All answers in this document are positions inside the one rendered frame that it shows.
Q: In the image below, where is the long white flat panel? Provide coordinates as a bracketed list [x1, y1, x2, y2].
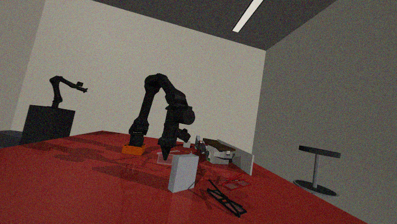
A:
[217, 139, 254, 176]

